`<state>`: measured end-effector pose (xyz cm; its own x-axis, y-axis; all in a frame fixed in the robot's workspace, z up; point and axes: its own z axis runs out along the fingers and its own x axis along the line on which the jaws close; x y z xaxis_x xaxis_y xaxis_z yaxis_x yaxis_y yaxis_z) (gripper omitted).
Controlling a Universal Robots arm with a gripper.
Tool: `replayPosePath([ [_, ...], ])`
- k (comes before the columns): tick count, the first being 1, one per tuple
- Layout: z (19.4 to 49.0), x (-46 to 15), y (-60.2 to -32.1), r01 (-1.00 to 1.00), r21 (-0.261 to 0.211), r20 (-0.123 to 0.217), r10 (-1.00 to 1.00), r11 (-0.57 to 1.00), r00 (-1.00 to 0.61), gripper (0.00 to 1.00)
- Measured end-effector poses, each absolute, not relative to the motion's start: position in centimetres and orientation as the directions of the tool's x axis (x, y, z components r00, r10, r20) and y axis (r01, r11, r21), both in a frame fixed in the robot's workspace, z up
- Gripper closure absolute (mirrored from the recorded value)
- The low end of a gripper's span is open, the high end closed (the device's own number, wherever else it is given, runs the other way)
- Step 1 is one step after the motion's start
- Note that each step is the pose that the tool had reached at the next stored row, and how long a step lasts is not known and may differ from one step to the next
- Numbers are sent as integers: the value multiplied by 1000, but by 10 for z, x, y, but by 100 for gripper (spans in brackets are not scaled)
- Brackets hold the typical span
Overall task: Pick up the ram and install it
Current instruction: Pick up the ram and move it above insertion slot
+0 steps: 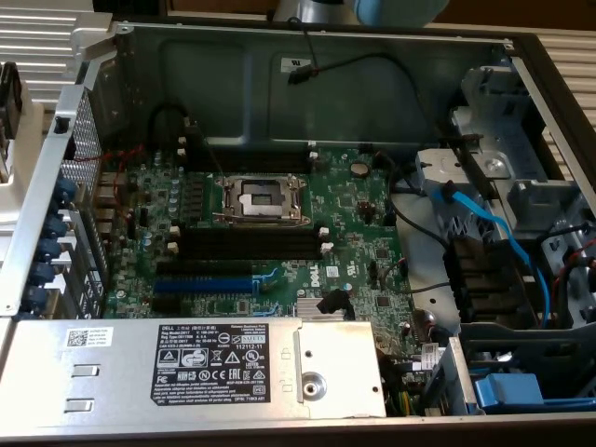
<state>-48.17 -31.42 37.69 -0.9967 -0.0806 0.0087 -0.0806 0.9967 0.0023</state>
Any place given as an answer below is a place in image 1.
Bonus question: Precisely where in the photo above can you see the RAM slot white clips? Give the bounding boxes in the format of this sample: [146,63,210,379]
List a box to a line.
[176,147,322,164]
[169,225,330,237]
[165,240,334,254]
[176,134,320,152]

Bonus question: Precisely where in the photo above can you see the metal CPU socket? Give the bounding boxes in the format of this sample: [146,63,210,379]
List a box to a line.
[211,171,316,229]

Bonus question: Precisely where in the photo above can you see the green Dell motherboard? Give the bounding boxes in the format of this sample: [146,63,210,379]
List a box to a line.
[100,146,420,373]

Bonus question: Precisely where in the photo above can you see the silver chipset heat sink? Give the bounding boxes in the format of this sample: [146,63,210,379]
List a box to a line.
[296,297,355,322]

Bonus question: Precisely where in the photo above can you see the long black expansion slot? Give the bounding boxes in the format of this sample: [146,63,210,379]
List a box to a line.
[155,259,256,277]

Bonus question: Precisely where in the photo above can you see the blue expansion slot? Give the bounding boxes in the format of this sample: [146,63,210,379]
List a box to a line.
[152,277,256,294]

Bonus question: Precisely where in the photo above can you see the thin socket locking lever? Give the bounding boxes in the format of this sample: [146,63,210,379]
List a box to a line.
[193,119,229,181]

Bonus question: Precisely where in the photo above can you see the grey metal PC case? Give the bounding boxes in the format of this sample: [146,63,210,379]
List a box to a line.
[0,18,596,447]

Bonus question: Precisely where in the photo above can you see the short black expansion slot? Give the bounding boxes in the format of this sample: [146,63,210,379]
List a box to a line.
[149,296,183,314]

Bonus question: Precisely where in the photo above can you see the black plastic bar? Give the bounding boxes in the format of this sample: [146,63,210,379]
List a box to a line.
[437,118,498,202]

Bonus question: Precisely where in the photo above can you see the grey metal disk bay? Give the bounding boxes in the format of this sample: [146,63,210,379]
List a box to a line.
[413,64,596,327]

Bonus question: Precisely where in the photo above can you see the blue card latch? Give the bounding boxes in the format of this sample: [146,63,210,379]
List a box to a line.
[36,237,62,262]
[54,178,79,206]
[31,261,56,286]
[23,284,50,312]
[46,211,71,238]

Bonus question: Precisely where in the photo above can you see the silver power supply unit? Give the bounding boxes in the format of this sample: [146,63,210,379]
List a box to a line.
[0,318,387,420]

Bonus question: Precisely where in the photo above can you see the blue plastic drive latch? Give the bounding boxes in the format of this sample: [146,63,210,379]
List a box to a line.
[469,371,596,415]

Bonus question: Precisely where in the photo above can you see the black graphics card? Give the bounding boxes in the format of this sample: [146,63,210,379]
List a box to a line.
[0,60,24,141]

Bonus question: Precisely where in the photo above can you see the black cable connector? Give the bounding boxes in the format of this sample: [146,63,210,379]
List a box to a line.
[315,289,353,320]

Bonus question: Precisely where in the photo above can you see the black wire with plug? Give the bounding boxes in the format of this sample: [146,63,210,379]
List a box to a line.
[286,16,448,141]

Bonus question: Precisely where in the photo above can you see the black looped wire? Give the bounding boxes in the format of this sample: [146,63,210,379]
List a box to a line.
[146,102,191,153]

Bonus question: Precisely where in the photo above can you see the yellow green wire bundle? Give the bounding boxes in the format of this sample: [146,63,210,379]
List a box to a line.
[384,353,423,418]

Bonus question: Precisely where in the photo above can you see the blue SATA wire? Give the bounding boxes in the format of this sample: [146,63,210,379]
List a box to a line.
[430,183,553,330]

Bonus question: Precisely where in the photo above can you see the thin red wire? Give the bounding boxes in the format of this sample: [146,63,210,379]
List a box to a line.
[74,142,146,220]

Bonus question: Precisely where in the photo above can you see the red black wire bundle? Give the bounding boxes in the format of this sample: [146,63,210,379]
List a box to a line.
[537,221,596,322]

